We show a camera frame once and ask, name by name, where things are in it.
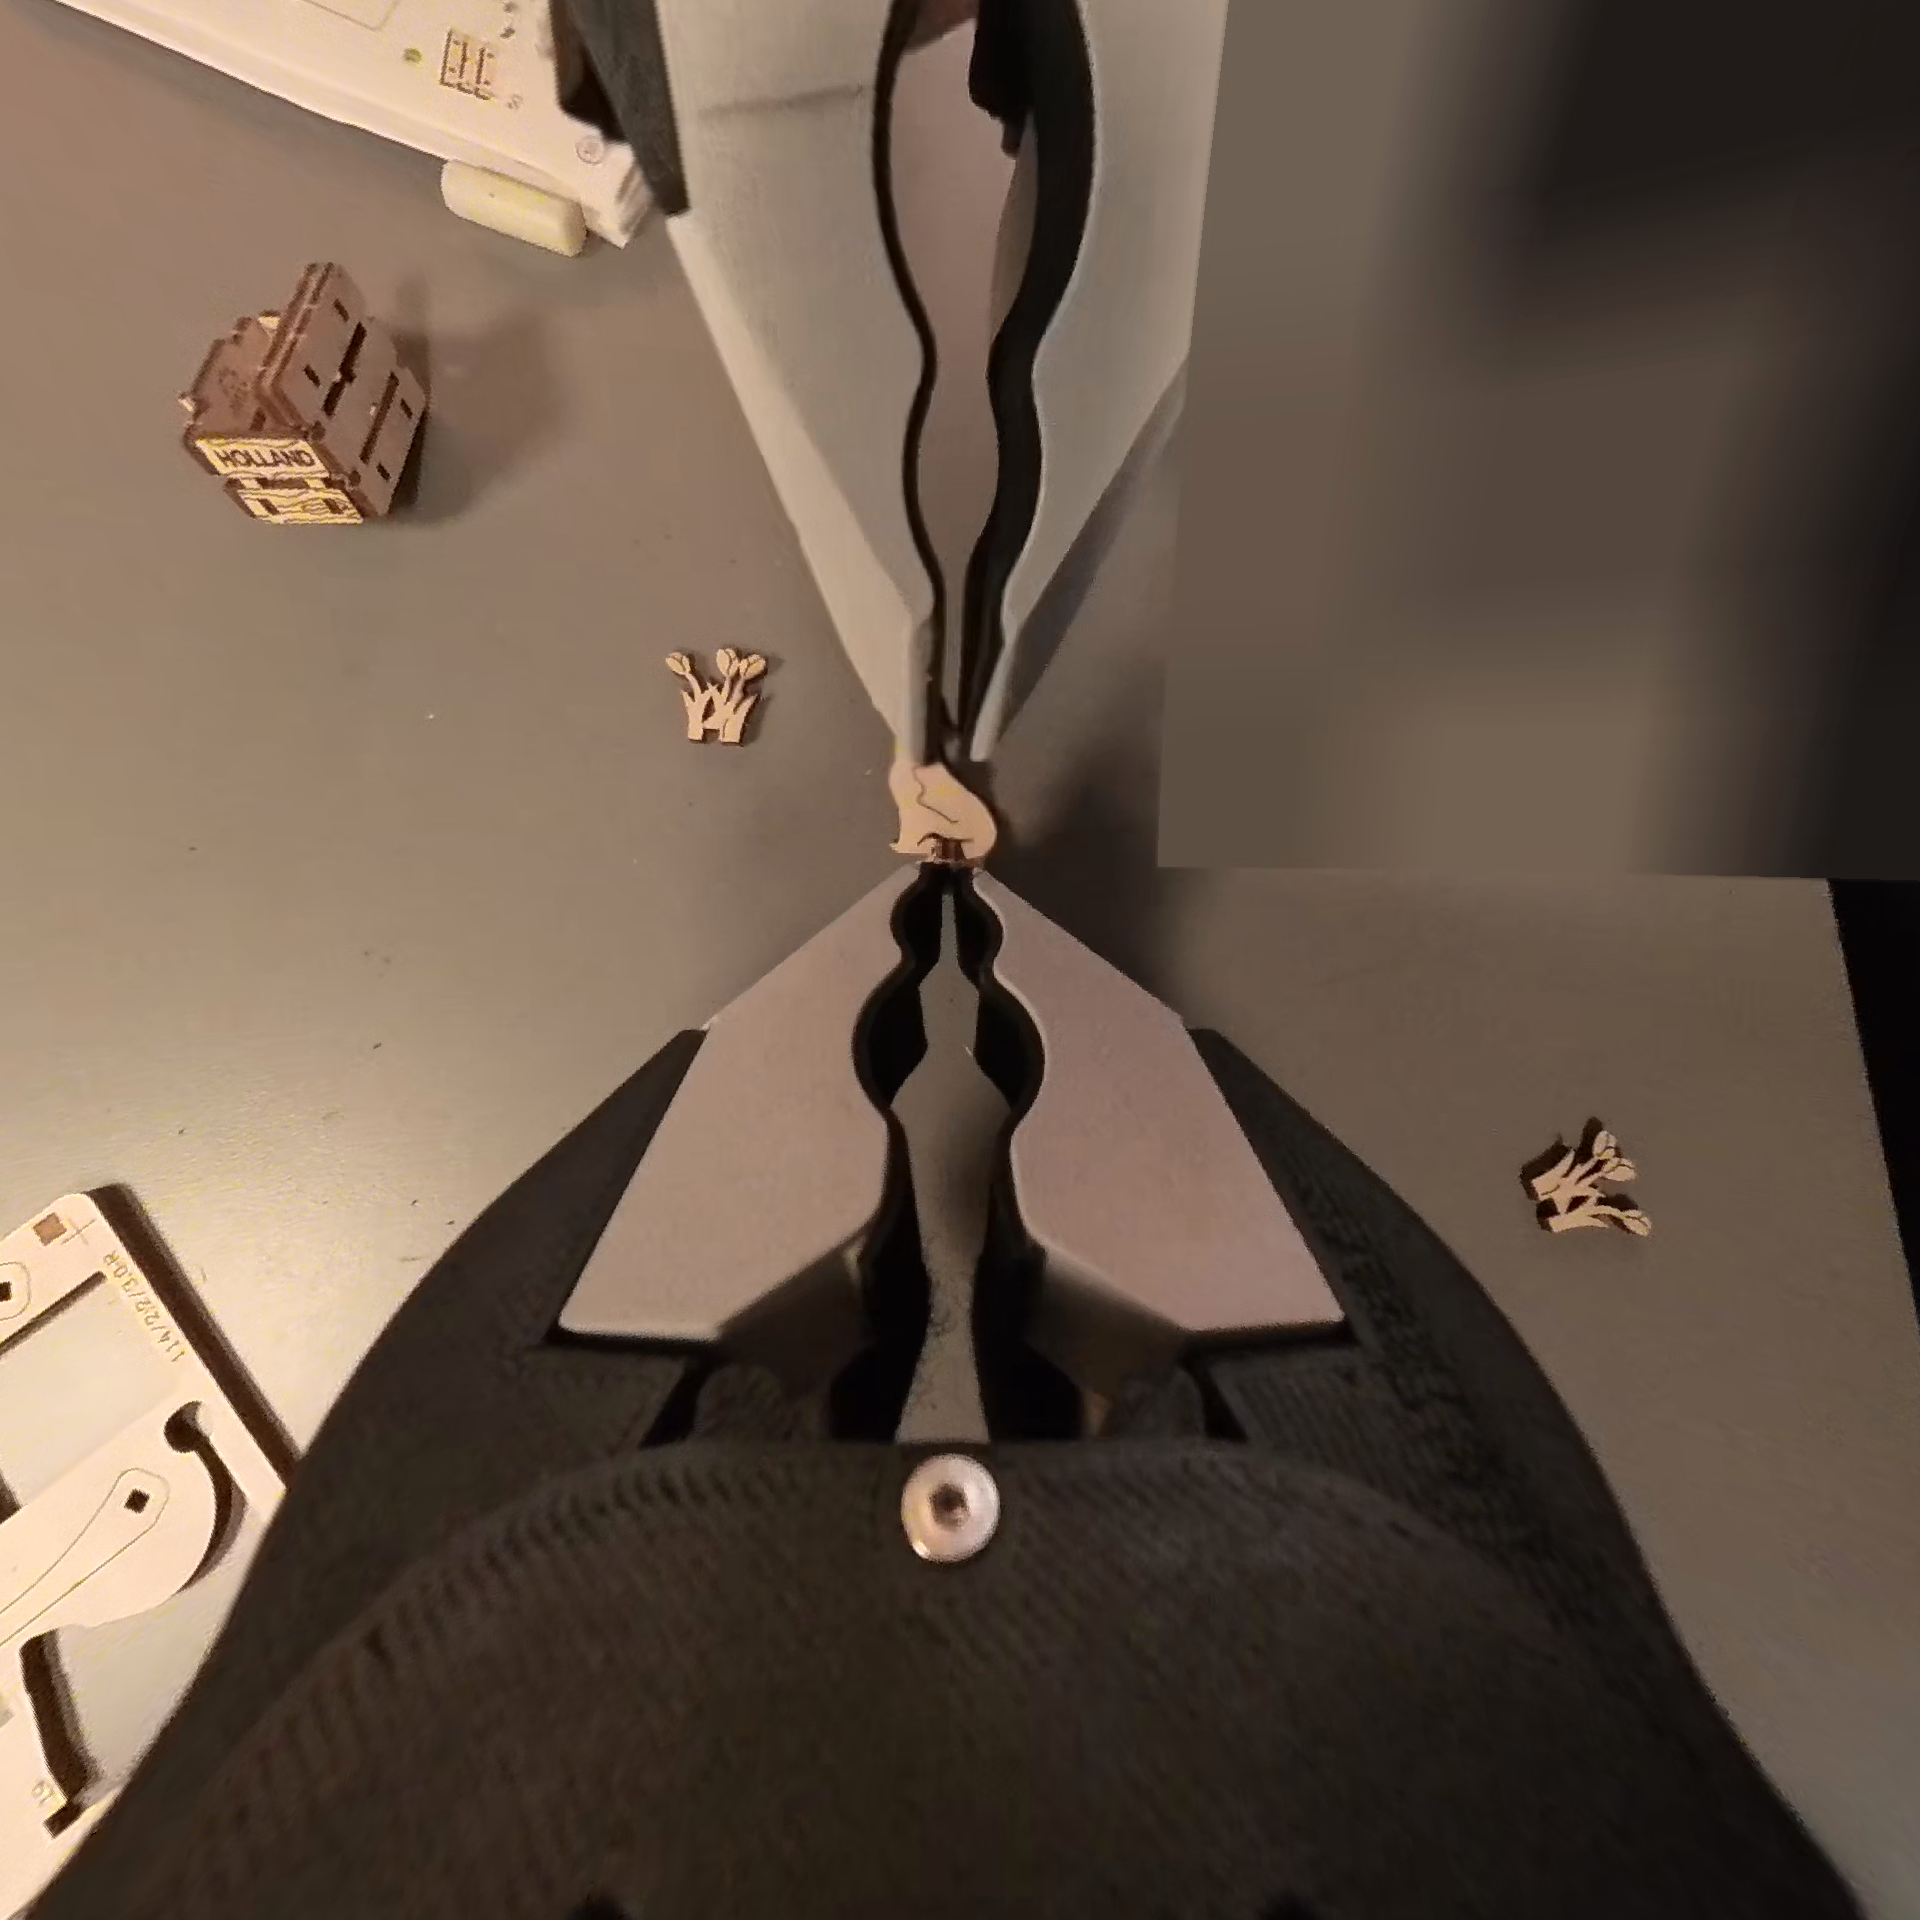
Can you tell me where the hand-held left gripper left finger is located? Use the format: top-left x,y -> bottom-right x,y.
555,870 -> 940,1433

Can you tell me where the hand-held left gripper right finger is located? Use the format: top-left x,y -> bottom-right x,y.
958,870 -> 1345,1433

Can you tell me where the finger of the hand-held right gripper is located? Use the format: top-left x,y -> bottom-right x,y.
958,0 -> 1203,768
660,0 -> 953,768

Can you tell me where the wooden chicken cutout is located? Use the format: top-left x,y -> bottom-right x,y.
887,757 -> 999,859

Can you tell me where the wooden parts sheet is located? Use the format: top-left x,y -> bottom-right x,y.
0,1184 -> 297,1854

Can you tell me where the white cylinder eraser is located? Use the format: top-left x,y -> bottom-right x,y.
439,158 -> 590,256

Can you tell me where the instruction booklet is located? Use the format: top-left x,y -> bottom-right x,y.
52,0 -> 663,245

